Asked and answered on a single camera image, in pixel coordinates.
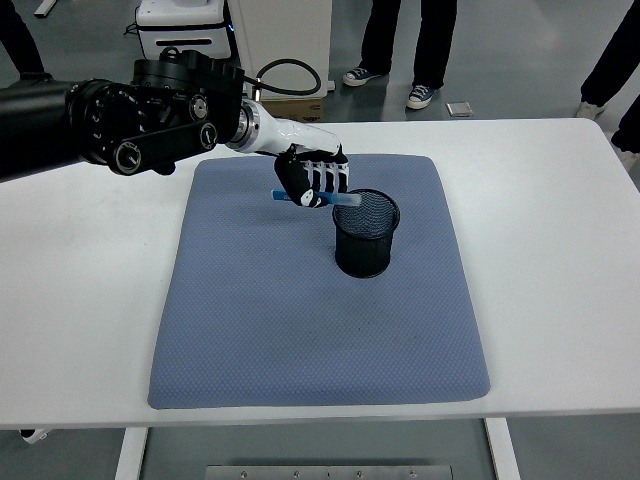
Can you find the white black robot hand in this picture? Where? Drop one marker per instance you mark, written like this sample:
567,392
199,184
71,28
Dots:
295,135

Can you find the blue marker with clear cap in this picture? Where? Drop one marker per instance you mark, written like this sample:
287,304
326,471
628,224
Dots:
345,199

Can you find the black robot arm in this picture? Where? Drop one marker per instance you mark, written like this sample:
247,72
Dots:
50,125

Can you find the black mesh pen holder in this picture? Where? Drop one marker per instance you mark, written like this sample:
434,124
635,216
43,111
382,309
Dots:
367,255

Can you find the brown cardboard box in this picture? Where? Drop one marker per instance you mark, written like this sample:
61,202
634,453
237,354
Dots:
300,110

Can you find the grey base bar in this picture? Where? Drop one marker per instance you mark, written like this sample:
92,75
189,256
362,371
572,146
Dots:
331,86

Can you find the white cabinet column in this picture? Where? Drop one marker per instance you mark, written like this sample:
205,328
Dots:
290,30

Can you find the person in blue sneakers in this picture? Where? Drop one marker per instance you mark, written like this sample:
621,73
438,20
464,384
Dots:
430,40

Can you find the metal floor socket plate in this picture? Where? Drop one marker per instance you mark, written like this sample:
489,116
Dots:
460,109

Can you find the blue-grey padded mat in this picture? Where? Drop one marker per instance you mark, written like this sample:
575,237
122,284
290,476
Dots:
300,340

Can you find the white furniture foot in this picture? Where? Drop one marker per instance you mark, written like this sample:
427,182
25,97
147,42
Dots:
45,6

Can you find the person in dark shoes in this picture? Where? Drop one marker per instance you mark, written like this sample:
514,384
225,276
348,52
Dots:
22,45

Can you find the person in white shoes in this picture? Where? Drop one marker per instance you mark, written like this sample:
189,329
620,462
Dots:
612,65

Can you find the grey metal plate with screws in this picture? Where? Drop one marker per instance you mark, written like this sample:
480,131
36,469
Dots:
325,473

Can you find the white table leg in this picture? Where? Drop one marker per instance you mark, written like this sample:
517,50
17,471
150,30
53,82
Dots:
131,455
502,450

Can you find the white black robot part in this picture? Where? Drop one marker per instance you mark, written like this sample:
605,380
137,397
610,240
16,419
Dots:
35,436

